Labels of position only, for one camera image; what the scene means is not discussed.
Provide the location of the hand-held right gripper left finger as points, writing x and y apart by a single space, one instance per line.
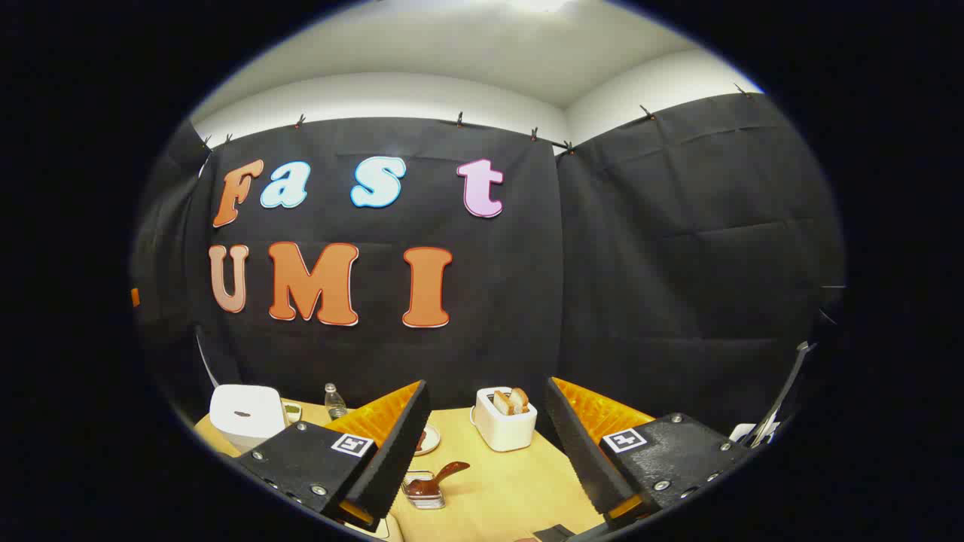
392 459

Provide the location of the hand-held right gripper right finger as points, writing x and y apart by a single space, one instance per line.
584 452

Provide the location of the brown wooden spoon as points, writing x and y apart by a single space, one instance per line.
452 470

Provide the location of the white rice cooker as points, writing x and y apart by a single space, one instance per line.
245 414

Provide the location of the white round plate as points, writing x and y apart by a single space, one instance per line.
432 440

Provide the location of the clear plastic water bottle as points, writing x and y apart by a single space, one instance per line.
335 403

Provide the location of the white toaster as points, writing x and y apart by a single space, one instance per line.
504 433

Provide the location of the small white dish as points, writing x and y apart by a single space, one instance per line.
292 412

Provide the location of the grey metal bar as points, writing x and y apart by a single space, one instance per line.
783 393

